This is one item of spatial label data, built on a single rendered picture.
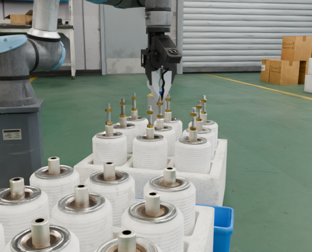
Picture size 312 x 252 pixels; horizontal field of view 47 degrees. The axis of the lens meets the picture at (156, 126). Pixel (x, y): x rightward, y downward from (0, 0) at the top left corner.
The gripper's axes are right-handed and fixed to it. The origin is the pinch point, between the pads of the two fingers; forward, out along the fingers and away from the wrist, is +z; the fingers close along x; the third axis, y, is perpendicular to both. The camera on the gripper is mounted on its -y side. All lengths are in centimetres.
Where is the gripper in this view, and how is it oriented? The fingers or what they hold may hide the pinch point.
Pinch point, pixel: (160, 97)
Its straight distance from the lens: 107.3
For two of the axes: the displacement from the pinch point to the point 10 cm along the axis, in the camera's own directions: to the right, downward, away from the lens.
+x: -9.2, 0.9, -3.9
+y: -4.0, -2.0, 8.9
